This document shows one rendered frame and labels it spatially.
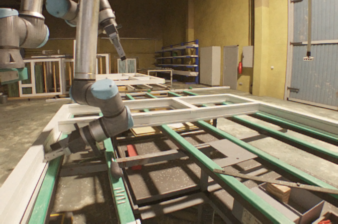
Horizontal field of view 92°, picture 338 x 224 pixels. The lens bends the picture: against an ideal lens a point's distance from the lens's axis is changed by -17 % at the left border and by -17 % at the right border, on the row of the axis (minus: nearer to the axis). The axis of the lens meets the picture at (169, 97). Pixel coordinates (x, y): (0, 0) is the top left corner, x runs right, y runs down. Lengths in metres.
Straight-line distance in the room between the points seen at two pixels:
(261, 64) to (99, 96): 7.50
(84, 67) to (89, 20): 0.18
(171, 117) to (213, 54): 9.13
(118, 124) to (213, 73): 9.60
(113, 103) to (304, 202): 0.94
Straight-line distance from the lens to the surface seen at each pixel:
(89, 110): 1.52
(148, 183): 1.11
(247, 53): 8.72
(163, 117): 1.17
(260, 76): 7.96
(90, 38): 0.81
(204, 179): 1.08
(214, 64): 10.23
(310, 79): 7.13
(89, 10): 0.83
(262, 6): 8.27
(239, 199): 0.63
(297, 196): 1.09
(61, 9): 0.89
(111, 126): 0.75
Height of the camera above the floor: 1.23
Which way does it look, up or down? 10 degrees down
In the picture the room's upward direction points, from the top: straight up
